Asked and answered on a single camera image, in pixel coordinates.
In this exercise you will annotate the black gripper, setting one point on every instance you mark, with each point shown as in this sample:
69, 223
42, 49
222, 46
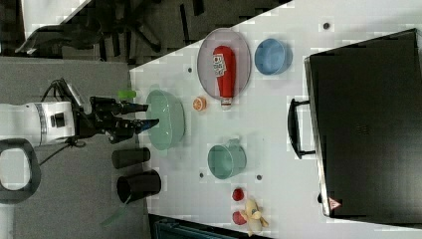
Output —
104, 119

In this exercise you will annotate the black toaster oven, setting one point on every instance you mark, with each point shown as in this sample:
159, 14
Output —
366, 107

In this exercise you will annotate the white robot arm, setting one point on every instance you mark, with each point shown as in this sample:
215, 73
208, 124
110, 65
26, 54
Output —
51, 123

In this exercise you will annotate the green toy block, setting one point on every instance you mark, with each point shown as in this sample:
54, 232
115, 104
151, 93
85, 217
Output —
126, 94

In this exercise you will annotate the green plastic colander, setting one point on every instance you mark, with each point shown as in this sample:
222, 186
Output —
168, 109

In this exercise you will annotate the black cylinder cup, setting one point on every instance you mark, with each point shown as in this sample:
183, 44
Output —
128, 157

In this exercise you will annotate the black cylinder holder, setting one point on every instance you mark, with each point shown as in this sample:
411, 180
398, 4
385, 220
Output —
138, 186

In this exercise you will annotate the orange slice toy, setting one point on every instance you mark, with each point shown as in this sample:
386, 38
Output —
199, 104

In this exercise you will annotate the green stick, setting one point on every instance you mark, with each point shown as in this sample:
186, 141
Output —
120, 212

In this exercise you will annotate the green metal cup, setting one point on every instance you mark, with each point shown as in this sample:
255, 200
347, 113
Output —
227, 160

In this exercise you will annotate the red ketchup bottle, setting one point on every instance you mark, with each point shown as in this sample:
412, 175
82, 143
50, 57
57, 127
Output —
224, 66

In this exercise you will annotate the dark blue crate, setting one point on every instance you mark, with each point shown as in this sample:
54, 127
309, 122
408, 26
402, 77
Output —
162, 227

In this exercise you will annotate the grey round plate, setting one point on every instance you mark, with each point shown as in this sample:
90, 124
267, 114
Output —
234, 40

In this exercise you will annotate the red toy strawberry near banana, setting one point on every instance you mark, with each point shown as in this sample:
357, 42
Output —
238, 219

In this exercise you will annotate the blue bowl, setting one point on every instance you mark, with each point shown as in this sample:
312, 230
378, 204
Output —
273, 57

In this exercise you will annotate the peeled toy banana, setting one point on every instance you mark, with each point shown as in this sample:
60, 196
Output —
254, 218

